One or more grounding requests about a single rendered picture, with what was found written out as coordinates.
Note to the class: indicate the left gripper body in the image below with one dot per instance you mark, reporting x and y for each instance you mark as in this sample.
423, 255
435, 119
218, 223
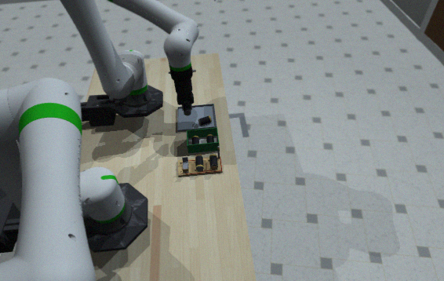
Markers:
183, 86

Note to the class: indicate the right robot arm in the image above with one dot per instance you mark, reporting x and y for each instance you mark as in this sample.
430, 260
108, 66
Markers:
51, 244

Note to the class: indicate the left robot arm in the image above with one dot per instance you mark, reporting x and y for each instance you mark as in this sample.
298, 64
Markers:
123, 76

